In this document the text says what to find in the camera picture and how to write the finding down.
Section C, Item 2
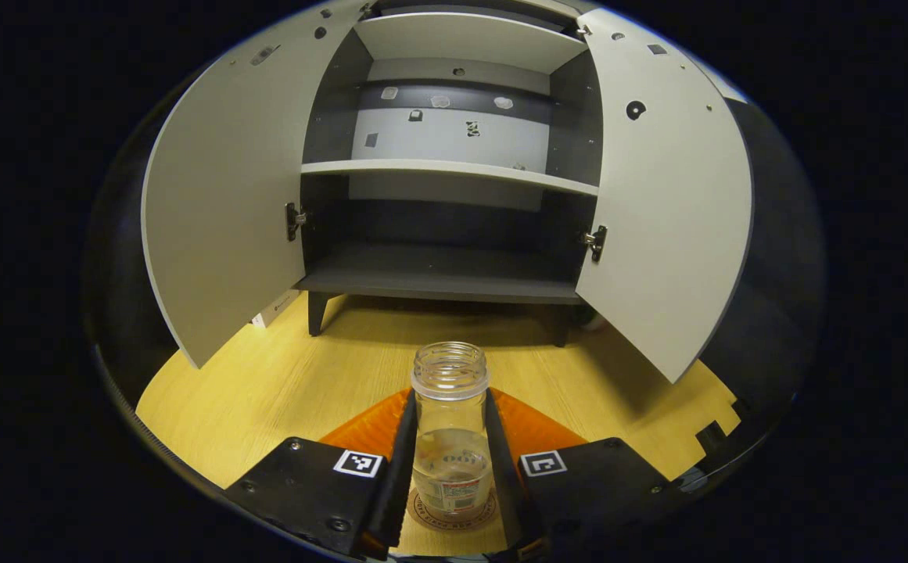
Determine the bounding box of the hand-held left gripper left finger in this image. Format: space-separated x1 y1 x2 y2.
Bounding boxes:
223 387 419 561

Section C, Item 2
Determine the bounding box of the white cabinet door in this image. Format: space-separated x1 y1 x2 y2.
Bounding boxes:
141 6 370 370
575 8 754 385

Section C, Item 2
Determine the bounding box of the round brown coaster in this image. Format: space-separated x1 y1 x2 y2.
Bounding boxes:
407 485 500 534

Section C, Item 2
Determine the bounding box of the white and grey cabinet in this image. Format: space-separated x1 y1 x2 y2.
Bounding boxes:
293 0 607 347

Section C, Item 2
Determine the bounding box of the black backdrop cloth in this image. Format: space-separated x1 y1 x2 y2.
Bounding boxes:
82 86 826 501

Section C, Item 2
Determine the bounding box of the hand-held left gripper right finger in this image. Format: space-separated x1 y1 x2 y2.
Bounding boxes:
485 387 689 561

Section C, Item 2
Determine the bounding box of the clear glass bottle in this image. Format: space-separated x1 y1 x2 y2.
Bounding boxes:
411 342 494 518

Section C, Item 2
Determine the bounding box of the white cabinet shelf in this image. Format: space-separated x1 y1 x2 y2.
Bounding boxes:
300 160 600 197

